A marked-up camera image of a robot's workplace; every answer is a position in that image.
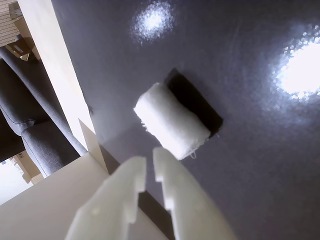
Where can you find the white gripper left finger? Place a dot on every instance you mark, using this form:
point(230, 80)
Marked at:
point(110, 200)

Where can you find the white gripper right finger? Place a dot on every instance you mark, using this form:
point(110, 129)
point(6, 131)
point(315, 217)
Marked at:
point(190, 205)

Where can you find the white gauze roll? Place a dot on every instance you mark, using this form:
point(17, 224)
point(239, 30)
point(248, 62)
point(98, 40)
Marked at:
point(170, 122)

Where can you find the black table mat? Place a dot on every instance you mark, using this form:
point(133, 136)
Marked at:
point(250, 180)

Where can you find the grey fabric sofa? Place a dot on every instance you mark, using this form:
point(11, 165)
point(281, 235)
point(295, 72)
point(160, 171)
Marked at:
point(37, 110)

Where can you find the brown cardboard box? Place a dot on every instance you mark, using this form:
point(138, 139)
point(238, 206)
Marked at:
point(18, 48)

